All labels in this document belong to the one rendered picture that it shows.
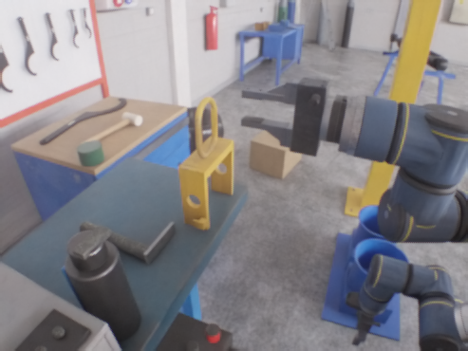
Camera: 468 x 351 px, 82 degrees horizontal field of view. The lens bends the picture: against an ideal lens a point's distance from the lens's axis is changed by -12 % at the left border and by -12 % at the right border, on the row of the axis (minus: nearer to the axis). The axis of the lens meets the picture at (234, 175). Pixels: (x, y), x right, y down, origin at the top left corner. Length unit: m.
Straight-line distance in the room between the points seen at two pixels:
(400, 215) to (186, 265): 0.42
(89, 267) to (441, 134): 0.53
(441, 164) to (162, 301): 0.52
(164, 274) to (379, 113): 0.48
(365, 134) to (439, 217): 0.21
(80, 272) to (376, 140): 0.47
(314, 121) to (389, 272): 0.63
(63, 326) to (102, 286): 0.07
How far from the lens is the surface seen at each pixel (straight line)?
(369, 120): 0.51
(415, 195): 0.57
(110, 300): 0.47
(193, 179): 0.62
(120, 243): 0.67
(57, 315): 0.45
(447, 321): 0.98
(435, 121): 0.52
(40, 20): 2.46
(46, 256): 0.75
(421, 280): 1.07
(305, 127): 0.54
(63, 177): 1.44
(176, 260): 0.64
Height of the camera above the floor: 1.54
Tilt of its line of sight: 34 degrees down
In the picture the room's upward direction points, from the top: 1 degrees clockwise
